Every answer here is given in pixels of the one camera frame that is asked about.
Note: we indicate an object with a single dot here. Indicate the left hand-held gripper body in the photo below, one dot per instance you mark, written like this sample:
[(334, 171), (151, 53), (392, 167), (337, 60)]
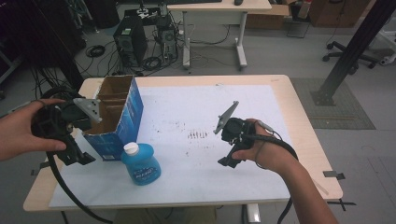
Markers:
[(59, 119)]

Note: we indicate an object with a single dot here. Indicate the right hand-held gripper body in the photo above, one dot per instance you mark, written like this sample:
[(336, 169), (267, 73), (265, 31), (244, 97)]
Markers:
[(235, 129)]

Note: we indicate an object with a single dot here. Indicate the blue cardboard box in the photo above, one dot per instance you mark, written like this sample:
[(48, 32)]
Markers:
[(124, 121)]

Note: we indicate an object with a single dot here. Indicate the blue detergent bottle white cap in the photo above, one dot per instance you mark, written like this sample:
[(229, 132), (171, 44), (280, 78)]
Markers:
[(141, 166)]

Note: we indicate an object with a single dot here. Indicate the person's left hand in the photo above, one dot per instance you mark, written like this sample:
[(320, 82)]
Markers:
[(15, 130)]

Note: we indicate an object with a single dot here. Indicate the person's right hand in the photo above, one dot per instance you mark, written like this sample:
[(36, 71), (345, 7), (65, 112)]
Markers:
[(274, 155)]

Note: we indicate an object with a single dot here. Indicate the white table leg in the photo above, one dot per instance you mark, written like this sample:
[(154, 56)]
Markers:
[(252, 214)]

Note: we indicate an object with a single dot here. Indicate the person's khaki pants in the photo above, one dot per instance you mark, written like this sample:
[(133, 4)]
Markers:
[(186, 216)]

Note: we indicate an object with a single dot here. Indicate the black curtain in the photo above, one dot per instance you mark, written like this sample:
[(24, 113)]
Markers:
[(40, 37)]

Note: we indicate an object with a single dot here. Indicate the black tape strip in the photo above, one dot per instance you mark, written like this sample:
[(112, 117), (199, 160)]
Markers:
[(333, 174)]

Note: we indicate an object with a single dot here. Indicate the large black computer tower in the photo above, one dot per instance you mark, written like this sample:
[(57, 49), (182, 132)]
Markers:
[(130, 40)]

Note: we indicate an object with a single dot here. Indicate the dark floor mat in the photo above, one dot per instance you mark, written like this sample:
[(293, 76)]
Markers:
[(342, 115)]

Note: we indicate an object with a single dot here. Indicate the small black computer tower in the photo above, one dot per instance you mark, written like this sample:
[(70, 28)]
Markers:
[(168, 40)]

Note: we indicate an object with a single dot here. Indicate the open cardboard box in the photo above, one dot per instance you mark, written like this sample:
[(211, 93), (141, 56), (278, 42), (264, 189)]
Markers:
[(264, 20)]

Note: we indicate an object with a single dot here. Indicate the white desk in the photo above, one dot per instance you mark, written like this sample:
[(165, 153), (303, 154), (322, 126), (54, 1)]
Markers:
[(218, 5)]

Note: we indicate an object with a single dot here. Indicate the black office chair base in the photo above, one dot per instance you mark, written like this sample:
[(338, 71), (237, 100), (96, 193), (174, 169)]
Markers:
[(337, 48)]

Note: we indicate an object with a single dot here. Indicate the brown wooden cabinet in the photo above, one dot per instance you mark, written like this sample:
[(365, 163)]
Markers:
[(339, 14)]

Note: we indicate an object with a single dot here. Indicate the black metal stand post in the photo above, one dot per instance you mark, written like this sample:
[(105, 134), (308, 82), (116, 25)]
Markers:
[(351, 53)]

